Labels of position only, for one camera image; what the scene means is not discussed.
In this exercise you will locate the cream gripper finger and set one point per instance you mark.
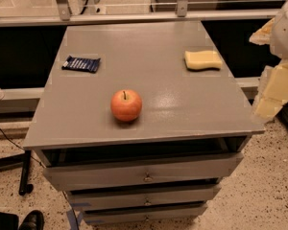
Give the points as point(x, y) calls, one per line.
point(272, 91)
point(263, 35)

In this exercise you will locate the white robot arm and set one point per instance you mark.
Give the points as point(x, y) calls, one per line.
point(279, 39)

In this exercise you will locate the bottom grey drawer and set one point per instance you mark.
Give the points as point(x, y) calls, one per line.
point(142, 213)

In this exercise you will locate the middle grey drawer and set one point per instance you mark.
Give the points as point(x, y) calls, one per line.
point(145, 197)

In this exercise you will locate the grey metal railing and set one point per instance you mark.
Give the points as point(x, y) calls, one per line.
point(77, 12)

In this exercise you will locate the blue rxbar blueberry wrapper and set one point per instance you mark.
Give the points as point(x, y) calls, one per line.
point(90, 65)

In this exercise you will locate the black metal stand leg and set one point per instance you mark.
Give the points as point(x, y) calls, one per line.
point(22, 161)

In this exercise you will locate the red apple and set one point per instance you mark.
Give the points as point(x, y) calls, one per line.
point(126, 105)

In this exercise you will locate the yellow sponge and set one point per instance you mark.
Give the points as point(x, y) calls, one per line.
point(202, 60)

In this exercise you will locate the top grey drawer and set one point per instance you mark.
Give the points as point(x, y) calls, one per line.
point(108, 175)

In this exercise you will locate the grey drawer cabinet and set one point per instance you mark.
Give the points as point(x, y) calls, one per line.
point(183, 113)

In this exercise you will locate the grey drawer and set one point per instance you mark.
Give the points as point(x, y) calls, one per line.
point(142, 213)
point(145, 197)
point(108, 175)

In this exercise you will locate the black shoe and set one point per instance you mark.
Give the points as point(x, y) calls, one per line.
point(33, 221)

